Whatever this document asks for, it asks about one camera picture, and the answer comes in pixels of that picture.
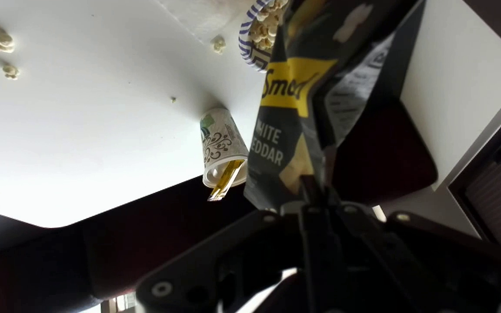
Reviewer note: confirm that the yellow stick packet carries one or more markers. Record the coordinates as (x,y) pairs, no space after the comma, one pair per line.
(226,179)

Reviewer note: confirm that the popcorn piece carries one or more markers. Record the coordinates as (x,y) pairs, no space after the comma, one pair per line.
(3,40)
(10,70)
(217,44)

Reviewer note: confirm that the blue patterned bowl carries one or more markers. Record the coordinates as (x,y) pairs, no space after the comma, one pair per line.
(247,40)

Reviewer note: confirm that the dark framed wall panel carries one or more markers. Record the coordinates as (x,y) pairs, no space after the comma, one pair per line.
(499,192)

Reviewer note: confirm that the black yellow snack bag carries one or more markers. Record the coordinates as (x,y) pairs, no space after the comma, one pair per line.
(295,105)

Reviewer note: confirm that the printed styrofoam cup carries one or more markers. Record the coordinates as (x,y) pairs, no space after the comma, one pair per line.
(220,141)

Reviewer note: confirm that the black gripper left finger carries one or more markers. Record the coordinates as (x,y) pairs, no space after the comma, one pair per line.
(243,261)

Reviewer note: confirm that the popcorn heap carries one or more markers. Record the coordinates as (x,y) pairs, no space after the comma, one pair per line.
(266,26)

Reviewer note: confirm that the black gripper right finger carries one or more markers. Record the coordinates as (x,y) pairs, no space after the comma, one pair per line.
(412,266)

